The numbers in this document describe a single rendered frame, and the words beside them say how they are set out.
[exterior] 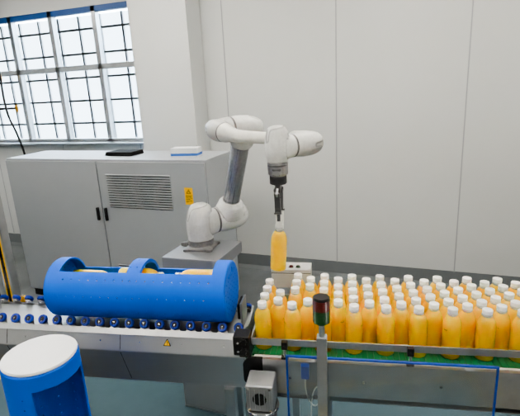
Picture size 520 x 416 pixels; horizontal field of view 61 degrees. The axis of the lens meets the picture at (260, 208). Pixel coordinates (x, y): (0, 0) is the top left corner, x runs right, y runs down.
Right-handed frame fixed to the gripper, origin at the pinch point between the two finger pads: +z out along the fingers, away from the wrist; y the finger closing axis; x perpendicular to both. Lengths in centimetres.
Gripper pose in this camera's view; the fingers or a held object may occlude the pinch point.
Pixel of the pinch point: (280, 219)
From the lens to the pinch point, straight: 198.9
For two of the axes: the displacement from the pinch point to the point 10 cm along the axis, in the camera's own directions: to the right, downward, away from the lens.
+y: -1.7, 2.7, -9.5
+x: 9.8, 0.0, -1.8
